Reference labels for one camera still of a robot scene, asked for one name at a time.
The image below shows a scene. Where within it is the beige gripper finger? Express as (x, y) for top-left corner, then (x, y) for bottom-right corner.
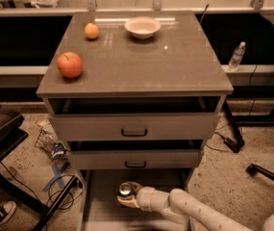
(127, 182), (142, 194)
(117, 196), (139, 208)

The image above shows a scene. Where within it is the blue pepsi can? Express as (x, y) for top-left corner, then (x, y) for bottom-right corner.
(118, 183), (133, 197)

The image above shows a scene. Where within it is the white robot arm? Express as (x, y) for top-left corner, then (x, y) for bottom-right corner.
(117, 182), (253, 231)

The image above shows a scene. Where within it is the middle grey drawer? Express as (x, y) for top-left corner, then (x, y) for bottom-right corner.
(67, 140), (203, 169)

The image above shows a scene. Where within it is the bottom open grey drawer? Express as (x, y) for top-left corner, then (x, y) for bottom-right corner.
(77, 168), (190, 231)

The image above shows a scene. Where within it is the top grey drawer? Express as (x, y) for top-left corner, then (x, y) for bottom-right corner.
(50, 112), (220, 141)

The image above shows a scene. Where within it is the grey drawer cabinet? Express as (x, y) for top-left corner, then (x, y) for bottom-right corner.
(36, 11), (234, 231)

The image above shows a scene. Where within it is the black power adapter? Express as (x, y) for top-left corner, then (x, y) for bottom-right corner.
(223, 138), (239, 153)

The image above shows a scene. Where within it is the black chair leg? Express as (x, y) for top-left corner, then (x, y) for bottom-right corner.
(246, 164), (274, 181)

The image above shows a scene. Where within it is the red apple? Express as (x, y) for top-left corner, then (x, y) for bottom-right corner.
(57, 52), (83, 79)

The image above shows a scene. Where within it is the dark side table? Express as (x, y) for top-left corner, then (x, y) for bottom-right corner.
(0, 106), (78, 231)

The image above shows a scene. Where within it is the white bowl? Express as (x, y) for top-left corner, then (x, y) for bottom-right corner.
(125, 16), (161, 39)

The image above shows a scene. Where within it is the clear plastic water bottle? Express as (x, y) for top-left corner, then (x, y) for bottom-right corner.
(229, 41), (246, 71)

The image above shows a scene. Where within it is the orange fruit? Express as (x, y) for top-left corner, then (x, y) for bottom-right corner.
(84, 23), (99, 39)

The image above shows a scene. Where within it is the black floor cable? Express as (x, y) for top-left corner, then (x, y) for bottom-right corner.
(45, 174), (84, 212)

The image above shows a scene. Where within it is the wire mesh basket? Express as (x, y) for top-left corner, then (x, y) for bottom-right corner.
(35, 130), (57, 154)

